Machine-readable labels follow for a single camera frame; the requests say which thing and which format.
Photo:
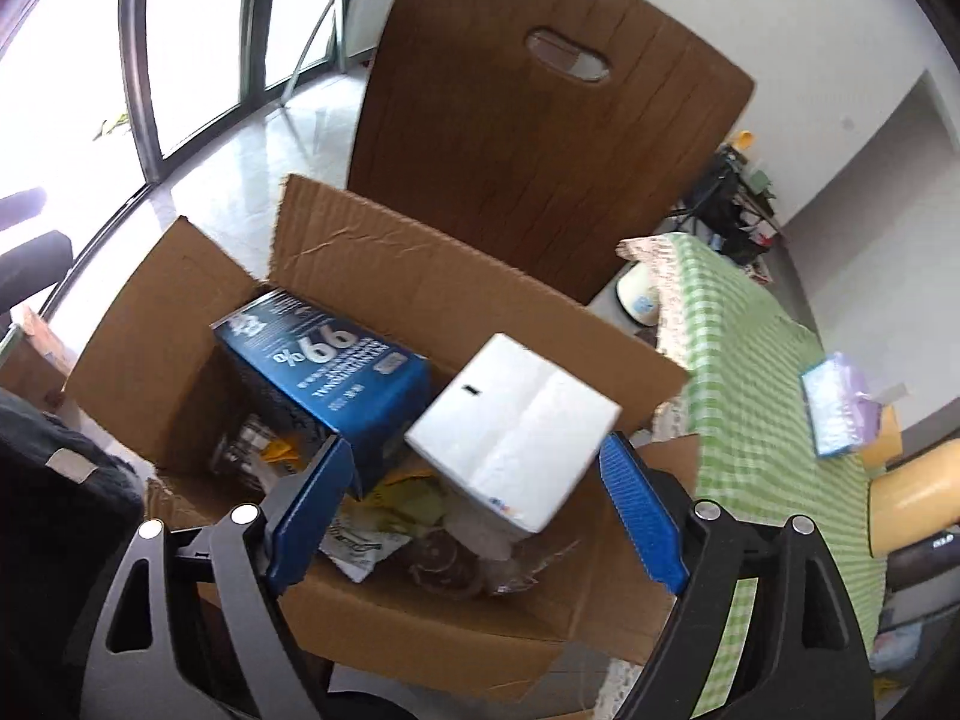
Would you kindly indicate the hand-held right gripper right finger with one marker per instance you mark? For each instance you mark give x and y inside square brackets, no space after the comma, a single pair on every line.
[645,517]

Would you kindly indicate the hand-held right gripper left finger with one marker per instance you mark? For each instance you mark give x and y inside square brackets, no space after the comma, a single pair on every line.
[311,517]

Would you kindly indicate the torn white-yellow wrapper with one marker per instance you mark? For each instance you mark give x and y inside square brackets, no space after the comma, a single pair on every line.
[360,544]

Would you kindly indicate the yellow snack bag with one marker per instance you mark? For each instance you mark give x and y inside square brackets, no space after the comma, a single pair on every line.
[277,454]

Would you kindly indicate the blue cardboard box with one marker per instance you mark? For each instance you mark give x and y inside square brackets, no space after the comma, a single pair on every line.
[322,375]

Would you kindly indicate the clear plastic cup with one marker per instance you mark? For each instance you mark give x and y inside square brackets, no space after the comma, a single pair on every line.
[450,562]

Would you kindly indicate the white milk carton box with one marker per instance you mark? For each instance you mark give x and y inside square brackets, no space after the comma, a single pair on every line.
[510,427]

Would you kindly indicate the large brown cardboard box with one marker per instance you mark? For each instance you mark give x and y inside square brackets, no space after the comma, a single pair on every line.
[450,270]

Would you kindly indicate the yellow thermos jug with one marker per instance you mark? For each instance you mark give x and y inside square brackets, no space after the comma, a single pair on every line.
[915,502]

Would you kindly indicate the green checkered tablecloth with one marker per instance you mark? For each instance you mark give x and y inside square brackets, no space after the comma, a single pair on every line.
[750,390]

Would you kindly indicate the purple tissue pack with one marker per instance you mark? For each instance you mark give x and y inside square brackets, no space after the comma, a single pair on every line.
[836,405]

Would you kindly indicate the white round container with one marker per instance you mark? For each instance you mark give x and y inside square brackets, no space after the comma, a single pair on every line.
[636,298]

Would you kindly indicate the black garment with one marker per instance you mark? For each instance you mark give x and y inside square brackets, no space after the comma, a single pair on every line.
[45,510]

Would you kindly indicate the small cardboard box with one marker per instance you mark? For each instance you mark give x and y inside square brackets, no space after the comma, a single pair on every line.
[30,367]

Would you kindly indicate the side table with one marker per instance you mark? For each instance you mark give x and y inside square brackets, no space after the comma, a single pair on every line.
[731,202]

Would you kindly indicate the brown wooden chair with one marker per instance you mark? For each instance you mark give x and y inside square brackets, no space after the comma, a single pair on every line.
[525,142]

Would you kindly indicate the black window frame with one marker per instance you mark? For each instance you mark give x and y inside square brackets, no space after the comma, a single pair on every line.
[139,52]

